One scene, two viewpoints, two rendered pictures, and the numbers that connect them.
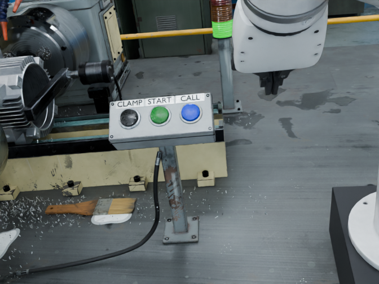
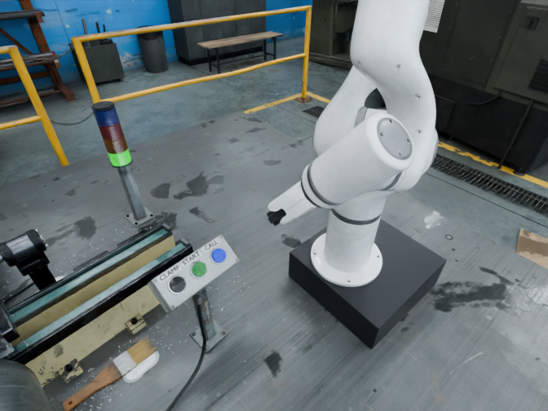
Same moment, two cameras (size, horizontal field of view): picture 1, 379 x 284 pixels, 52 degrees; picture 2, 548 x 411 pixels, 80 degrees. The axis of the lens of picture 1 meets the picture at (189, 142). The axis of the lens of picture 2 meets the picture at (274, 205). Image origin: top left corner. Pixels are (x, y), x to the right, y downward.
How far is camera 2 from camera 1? 0.43 m
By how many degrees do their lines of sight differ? 45
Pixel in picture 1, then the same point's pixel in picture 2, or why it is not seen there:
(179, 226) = (210, 333)
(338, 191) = (294, 253)
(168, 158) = (203, 293)
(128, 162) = (121, 312)
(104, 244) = (161, 390)
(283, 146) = (213, 232)
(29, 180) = not seen: hidden behind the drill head
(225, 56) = (130, 178)
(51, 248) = not seen: outside the picture
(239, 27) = (302, 207)
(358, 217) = (319, 263)
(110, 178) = (105, 336)
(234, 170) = not seen: hidden behind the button
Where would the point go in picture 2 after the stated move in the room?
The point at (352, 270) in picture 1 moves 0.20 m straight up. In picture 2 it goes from (338, 293) to (351, 235)
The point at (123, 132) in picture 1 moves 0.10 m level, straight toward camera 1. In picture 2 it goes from (179, 298) to (225, 319)
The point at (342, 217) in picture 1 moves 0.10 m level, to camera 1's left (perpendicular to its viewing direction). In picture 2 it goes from (310, 268) to (289, 293)
